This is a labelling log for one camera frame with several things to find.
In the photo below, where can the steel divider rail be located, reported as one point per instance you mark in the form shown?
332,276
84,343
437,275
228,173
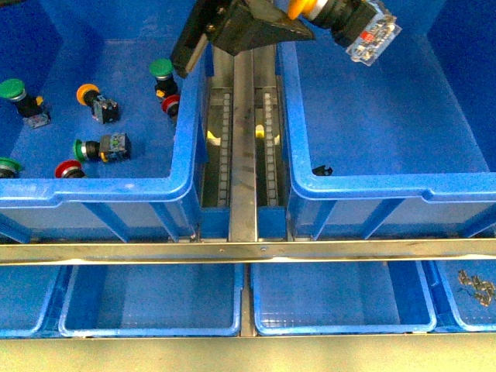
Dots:
243,195

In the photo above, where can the green push button top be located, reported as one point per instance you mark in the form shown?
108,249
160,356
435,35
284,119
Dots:
163,71

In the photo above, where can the blue lower middle bin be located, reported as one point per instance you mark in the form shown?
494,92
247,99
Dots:
314,299

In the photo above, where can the blue bin with buttons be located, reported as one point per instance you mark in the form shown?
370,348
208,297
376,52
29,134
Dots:
57,46

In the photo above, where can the pile of metal clips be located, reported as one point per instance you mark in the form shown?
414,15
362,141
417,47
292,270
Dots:
481,290

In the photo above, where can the green push button left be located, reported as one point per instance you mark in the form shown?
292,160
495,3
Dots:
32,109

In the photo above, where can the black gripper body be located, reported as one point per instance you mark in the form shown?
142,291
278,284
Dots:
233,27

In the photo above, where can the steel shelf front rail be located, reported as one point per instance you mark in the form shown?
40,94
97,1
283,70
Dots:
247,253

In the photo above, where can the green push button lying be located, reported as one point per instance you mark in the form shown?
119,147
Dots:
115,147

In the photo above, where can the red push button by wall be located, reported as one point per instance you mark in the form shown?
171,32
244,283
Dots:
170,106

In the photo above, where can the green push button corner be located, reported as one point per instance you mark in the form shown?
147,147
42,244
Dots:
9,168

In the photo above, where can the orange push button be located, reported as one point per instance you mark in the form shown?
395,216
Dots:
103,110

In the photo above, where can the red push button front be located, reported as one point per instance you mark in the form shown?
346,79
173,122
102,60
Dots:
69,169

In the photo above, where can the blue middle storage bin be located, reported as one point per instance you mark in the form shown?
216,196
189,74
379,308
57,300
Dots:
410,139

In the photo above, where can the blue lower left bin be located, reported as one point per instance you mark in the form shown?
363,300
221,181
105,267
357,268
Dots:
161,300

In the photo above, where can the blue lower bin with clips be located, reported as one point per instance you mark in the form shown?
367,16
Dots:
463,294

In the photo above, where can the yellow mushroom push button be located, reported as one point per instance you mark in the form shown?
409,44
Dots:
364,28

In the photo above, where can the small black clip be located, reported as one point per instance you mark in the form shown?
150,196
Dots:
322,171

